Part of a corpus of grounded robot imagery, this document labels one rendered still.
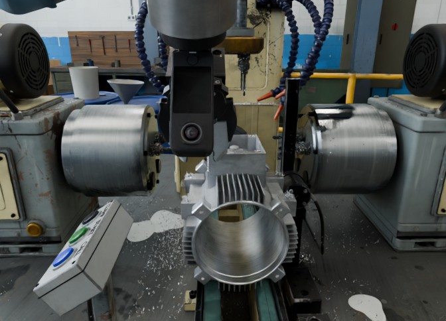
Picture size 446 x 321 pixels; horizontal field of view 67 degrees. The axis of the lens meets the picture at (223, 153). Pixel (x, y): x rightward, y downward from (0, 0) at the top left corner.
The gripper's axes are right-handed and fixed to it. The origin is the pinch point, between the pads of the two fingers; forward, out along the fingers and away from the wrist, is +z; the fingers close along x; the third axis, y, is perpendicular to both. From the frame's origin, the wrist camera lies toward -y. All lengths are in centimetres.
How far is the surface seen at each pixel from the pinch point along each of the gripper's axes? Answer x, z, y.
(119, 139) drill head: 20.6, 21.0, 23.8
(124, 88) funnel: 57, 104, 148
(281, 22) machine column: -23, 14, 66
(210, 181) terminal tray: -1.2, 10.4, 3.5
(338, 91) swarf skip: -173, 256, 333
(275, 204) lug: -11.5, 7.4, -3.4
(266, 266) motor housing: -10.9, 19.1, -8.5
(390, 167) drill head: -46, 27, 19
